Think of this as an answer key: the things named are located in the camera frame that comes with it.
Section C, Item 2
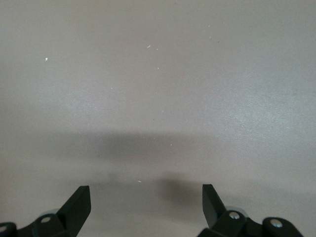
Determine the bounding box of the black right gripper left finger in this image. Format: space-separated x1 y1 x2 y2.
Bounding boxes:
0 185 91 237

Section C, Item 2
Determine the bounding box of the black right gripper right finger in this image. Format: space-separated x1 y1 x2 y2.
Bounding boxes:
197 184 306 237

